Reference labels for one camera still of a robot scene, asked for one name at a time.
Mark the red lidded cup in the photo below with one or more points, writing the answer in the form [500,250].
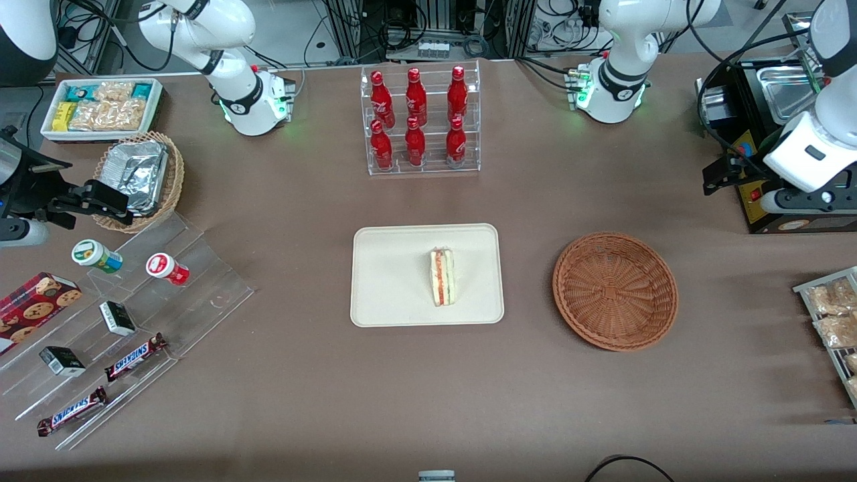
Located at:
[164,266]

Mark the clear acrylic bottle rack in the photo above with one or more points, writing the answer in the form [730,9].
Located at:
[435,144]

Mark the bagged bread pack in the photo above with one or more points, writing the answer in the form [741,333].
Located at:
[837,331]
[833,296]

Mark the red cola bottle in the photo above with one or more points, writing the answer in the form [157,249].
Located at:
[416,99]
[381,148]
[415,146]
[381,100]
[456,144]
[457,95]

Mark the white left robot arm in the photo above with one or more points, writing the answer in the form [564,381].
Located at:
[622,40]

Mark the large steel pan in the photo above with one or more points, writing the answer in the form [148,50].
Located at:
[783,87]

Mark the snickers chocolate bar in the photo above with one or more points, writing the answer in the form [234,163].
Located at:
[72,412]
[134,358]

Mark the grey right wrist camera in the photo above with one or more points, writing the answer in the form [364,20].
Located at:
[20,234]

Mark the silver metal block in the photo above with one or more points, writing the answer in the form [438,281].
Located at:
[715,104]

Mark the green lidded cup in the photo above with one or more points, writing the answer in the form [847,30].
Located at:
[94,254]

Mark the cream plastic serving tray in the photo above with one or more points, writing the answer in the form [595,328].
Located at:
[395,274]

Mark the yellow snack pack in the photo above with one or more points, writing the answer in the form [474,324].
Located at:
[63,116]

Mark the triangular sandwich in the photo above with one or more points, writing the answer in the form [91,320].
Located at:
[442,278]

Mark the teal snack pack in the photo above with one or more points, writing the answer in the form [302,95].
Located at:
[80,92]
[142,90]

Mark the small grey device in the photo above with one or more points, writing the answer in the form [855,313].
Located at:
[436,476]

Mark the brown round wicker basket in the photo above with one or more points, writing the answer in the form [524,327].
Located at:
[614,291]

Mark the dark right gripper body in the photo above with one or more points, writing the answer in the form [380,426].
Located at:
[41,194]

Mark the white power strip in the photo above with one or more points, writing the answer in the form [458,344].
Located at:
[433,48]

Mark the clear cracker bag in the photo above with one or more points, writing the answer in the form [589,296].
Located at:
[107,115]
[114,91]

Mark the light tan wicker basket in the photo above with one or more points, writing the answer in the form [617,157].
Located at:
[175,177]

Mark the clear acrylic step display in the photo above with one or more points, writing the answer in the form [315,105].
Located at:
[194,301]

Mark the tray of wrapped snacks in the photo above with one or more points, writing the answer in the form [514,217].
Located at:
[803,289]

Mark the white rectangular snack bin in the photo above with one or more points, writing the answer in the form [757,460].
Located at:
[47,130]

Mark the small black carton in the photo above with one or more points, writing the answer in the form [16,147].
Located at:
[117,318]
[61,361]

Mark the red plaid cookie box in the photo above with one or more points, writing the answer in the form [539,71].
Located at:
[30,308]

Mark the silver foil container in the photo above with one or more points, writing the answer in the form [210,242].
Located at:
[137,174]

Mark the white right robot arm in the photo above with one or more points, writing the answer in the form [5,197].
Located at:
[234,100]

